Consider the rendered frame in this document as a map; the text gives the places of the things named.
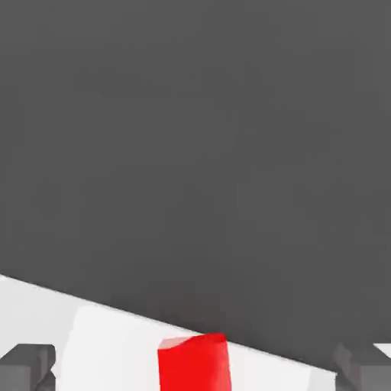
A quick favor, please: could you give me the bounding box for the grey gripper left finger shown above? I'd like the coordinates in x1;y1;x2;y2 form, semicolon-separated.
0;343;57;391

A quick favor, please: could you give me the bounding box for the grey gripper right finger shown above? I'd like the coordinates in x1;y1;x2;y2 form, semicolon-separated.
331;341;391;391

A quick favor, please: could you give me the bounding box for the small red cube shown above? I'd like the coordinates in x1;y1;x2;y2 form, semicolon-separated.
157;332;232;391

